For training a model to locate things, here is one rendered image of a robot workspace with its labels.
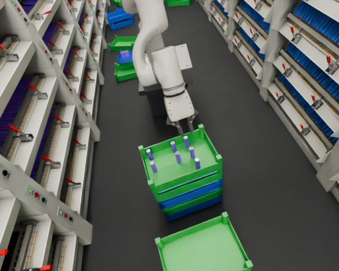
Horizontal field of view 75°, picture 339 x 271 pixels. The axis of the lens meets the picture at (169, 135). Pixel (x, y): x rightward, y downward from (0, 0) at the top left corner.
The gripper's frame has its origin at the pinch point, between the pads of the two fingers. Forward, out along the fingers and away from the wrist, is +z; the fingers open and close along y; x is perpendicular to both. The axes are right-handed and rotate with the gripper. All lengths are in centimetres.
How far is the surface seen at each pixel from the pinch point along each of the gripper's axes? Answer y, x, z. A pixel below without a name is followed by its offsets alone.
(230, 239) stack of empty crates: -1.7, 20.3, 42.5
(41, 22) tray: 49, -59, -60
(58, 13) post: 48, -109, -71
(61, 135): 59, -35, -5
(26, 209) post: 64, 10, 4
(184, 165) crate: 5.1, 0.7, 15.7
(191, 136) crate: -3.0, -9.5, 8.8
